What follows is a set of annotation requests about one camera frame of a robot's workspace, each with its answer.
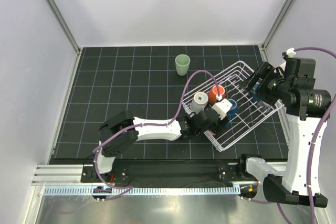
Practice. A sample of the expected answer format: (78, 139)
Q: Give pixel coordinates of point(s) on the orange mug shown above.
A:
(215, 95)

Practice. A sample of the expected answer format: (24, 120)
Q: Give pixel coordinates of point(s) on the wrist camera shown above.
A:
(222, 108)
(289, 53)

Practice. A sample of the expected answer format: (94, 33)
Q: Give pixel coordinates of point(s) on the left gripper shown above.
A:
(219, 126)

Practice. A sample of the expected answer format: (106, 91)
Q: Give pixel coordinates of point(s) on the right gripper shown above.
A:
(265, 71)

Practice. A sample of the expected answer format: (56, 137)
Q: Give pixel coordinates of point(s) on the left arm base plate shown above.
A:
(118, 176)

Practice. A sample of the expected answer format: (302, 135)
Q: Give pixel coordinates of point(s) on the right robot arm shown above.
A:
(307, 111)

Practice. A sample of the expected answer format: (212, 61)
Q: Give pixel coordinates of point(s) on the blue mug cream inside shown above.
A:
(232, 112)

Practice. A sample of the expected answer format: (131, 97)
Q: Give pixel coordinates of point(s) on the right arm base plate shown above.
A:
(227, 173)

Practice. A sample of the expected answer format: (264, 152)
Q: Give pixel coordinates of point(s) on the clear faceted glass cup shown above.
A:
(263, 107)

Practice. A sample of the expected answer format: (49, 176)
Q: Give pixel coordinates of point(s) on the dark blue cup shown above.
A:
(252, 93)

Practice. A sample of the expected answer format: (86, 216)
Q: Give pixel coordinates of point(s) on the black gridded table mat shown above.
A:
(143, 80)

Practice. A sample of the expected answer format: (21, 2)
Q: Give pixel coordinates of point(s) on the slotted cable duct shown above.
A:
(96, 190)

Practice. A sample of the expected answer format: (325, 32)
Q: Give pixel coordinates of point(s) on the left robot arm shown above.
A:
(121, 131)

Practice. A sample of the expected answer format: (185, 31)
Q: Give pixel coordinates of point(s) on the white wire dish rack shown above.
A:
(248, 117)

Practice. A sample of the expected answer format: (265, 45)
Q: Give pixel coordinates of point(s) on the aluminium rail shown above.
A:
(57, 174)

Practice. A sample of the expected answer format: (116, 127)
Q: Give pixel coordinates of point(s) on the pale green tumbler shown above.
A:
(182, 63)

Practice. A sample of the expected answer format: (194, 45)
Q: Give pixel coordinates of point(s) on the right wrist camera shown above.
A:
(289, 53)

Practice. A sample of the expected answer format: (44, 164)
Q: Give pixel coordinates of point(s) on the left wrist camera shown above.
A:
(222, 108)

